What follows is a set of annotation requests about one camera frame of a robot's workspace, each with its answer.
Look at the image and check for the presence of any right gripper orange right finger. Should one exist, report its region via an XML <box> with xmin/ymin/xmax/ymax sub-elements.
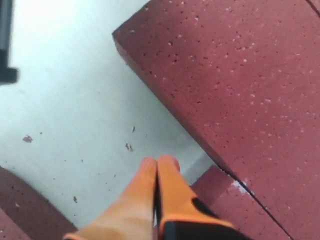
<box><xmin>156</xmin><ymin>155</ymin><xmax>248</xmax><ymax>240</ymax></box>

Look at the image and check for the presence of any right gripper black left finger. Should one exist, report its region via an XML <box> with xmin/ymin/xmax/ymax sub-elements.
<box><xmin>63</xmin><ymin>157</ymin><xmax>157</xmax><ymax>240</ymax></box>

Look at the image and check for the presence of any red brick front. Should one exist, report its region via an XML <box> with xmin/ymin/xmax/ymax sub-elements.
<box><xmin>0</xmin><ymin>167</ymin><xmax>76</xmax><ymax>240</ymax></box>

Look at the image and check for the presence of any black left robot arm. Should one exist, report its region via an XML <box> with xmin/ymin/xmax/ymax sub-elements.
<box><xmin>0</xmin><ymin>0</ymin><xmax>19</xmax><ymax>84</ymax></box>

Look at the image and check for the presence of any red brick middle row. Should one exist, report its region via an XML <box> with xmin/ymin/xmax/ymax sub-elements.
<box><xmin>191</xmin><ymin>165</ymin><xmax>290</xmax><ymax>240</ymax></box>

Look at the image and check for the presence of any red brick front left base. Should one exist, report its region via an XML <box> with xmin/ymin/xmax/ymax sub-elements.
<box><xmin>112</xmin><ymin>0</ymin><xmax>320</xmax><ymax>240</ymax></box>

